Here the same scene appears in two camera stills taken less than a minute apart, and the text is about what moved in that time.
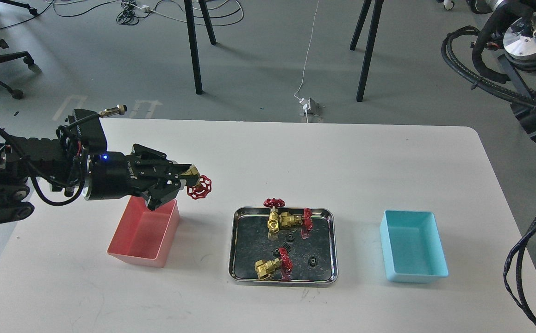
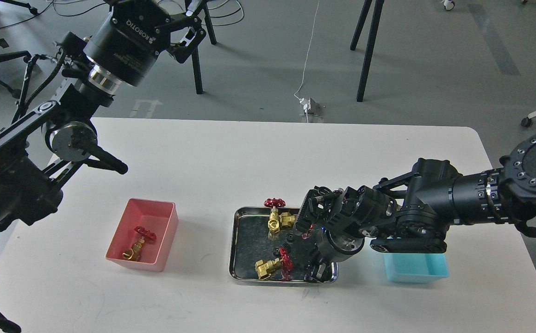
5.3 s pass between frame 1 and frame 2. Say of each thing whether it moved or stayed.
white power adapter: stayed
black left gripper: moved
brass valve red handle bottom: stayed
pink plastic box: stayed
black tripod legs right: stayed
